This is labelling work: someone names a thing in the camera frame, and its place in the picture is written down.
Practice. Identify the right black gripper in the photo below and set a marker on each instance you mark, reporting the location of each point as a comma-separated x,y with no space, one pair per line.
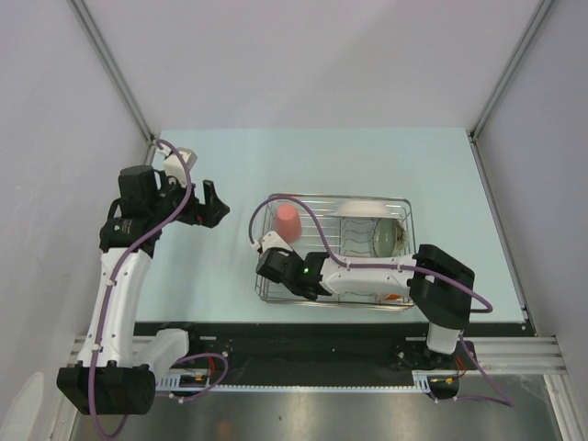
289,254

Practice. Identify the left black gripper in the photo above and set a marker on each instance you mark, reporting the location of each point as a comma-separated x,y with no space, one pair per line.
208,214

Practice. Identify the pink plastic cup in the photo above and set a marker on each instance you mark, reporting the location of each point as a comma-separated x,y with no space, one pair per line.
287,223

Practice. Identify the white ceramic plate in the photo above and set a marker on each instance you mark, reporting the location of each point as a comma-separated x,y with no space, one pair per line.
364,209

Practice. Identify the green ceramic bowl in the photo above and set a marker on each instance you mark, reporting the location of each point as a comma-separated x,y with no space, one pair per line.
389,237

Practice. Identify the orange and white bowl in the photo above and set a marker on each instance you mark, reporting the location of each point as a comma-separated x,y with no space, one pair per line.
392,297

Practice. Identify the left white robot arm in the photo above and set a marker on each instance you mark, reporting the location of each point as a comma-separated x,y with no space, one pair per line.
109,376

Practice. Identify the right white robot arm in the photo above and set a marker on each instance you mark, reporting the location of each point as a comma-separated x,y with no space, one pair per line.
437,283

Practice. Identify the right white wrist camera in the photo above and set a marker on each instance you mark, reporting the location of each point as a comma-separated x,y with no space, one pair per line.
271,240

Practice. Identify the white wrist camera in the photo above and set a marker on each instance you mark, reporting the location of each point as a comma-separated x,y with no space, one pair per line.
178,166
271,240

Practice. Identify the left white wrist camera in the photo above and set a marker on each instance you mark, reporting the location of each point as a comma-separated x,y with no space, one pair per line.
178,166

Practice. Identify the chrome wire dish rack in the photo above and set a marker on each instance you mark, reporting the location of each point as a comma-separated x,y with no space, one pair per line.
323,231

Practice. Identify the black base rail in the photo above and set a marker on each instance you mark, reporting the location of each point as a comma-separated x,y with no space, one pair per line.
247,377

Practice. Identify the white slotted cable duct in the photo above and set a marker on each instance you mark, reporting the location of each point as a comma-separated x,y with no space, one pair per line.
169,386

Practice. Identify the aluminium frame profile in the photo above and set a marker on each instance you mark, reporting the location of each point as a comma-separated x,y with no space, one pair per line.
516,356

